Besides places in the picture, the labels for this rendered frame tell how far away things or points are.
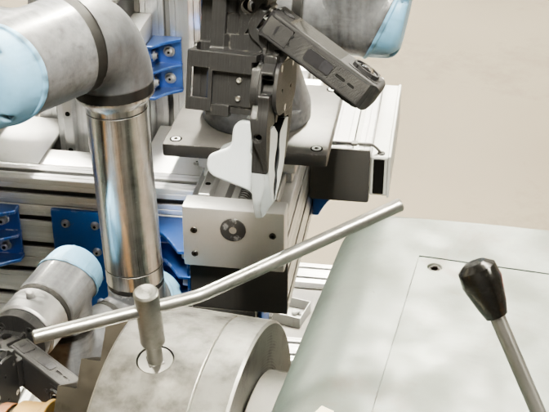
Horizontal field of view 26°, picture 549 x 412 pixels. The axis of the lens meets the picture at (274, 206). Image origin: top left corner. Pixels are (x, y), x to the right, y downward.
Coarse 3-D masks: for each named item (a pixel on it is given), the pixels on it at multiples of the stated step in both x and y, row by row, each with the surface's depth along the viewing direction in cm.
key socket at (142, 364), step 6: (162, 348) 108; (144, 354) 107; (168, 354) 107; (138, 360) 107; (144, 360) 107; (168, 360) 107; (138, 366) 106; (144, 366) 106; (156, 366) 106; (162, 366) 106; (168, 366) 106; (144, 372) 106; (150, 372) 106; (156, 372) 106
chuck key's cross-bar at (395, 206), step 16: (384, 208) 103; (400, 208) 104; (352, 224) 103; (368, 224) 104; (304, 240) 104; (320, 240) 103; (336, 240) 104; (272, 256) 103; (288, 256) 103; (240, 272) 103; (256, 272) 103; (208, 288) 103; (224, 288) 103; (160, 304) 102; (176, 304) 102; (192, 304) 103; (80, 320) 101; (96, 320) 101; (112, 320) 101; (128, 320) 102; (48, 336) 100; (64, 336) 101
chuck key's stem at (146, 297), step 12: (144, 288) 101; (156, 288) 101; (144, 300) 100; (156, 300) 101; (144, 312) 101; (156, 312) 102; (144, 324) 102; (156, 324) 102; (144, 336) 103; (156, 336) 103; (156, 348) 104; (156, 360) 106
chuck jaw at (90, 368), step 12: (120, 324) 117; (108, 336) 117; (108, 348) 117; (84, 360) 118; (96, 360) 117; (84, 372) 118; (96, 372) 117; (72, 384) 120; (84, 384) 118; (60, 396) 118; (72, 396) 118; (84, 396) 117; (60, 408) 118; (72, 408) 118; (84, 408) 117
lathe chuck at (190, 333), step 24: (168, 312) 114; (192, 312) 114; (216, 312) 116; (120, 336) 109; (168, 336) 109; (192, 336) 109; (216, 336) 109; (120, 360) 107; (192, 360) 106; (96, 384) 105; (120, 384) 105; (144, 384) 105; (168, 384) 104; (192, 384) 104; (96, 408) 104; (120, 408) 104; (144, 408) 103; (168, 408) 103
